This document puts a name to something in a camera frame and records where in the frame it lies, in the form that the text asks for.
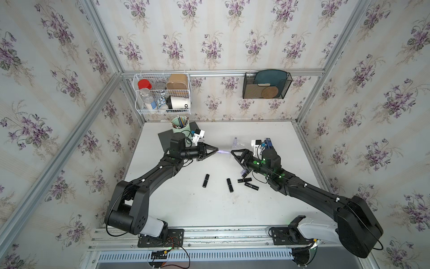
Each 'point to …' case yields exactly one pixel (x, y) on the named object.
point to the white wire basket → (162, 94)
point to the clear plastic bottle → (146, 98)
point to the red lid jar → (144, 83)
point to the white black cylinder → (178, 102)
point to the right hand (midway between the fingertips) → (234, 154)
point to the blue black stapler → (268, 143)
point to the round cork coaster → (270, 92)
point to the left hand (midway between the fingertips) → (219, 154)
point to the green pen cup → (181, 124)
